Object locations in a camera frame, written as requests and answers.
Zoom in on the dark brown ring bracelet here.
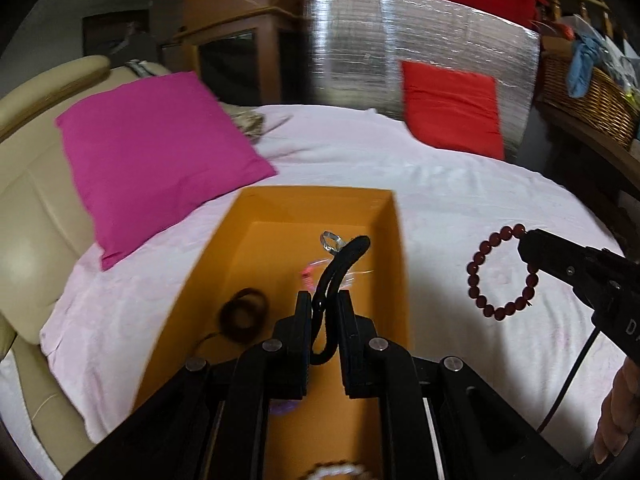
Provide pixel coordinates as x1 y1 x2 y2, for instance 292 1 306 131
220 287 268 346

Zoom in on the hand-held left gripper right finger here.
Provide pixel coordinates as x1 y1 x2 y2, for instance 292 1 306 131
337 291 586 480

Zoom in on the blue cloth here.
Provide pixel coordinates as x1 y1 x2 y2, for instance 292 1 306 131
567 35 608 98

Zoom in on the orange cardboard box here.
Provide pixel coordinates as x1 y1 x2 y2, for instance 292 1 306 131
132 186 412 480

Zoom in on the white and red bead bracelet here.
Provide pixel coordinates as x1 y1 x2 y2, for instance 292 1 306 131
300 462 373 480

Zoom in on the pink clear bracelet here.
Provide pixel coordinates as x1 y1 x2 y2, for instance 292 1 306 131
299 257 376 293

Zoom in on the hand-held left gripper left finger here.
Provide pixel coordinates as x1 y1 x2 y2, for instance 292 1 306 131
65 290 313 480

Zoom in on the beige leather sofa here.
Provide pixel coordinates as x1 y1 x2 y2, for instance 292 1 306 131
0 55 173 476

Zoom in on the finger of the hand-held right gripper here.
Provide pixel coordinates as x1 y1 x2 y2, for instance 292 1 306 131
517 228 626 311

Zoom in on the silver insulation panel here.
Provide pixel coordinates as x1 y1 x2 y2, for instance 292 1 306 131
302 0 542 163

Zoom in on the wooden cabinet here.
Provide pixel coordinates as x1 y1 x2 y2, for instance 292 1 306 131
160 5 306 106

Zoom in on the dark wall picture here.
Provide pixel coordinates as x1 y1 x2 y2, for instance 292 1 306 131
82 10 161 63

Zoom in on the wicker basket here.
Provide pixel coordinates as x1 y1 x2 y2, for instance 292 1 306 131
540 52 640 148

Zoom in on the person's right hand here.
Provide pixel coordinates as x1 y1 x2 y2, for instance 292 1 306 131
594 355 640 466

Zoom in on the black cable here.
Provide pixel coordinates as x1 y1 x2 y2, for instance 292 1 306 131
537 327 601 433

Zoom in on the dark red bead bracelet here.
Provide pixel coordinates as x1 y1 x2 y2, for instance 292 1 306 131
466 224 541 320

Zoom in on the red cushion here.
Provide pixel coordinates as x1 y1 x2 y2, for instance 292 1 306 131
400 60 506 161

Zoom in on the pile of assorted cloths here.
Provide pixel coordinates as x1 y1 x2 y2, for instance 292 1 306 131
600 35 640 96

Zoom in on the black cord with silver ring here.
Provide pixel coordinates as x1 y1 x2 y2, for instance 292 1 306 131
310 231 372 366

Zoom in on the floral patterned cloth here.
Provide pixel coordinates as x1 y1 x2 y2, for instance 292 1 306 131
227 105 293 143

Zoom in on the pink cushion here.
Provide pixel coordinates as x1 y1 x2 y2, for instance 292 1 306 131
55 71 278 271

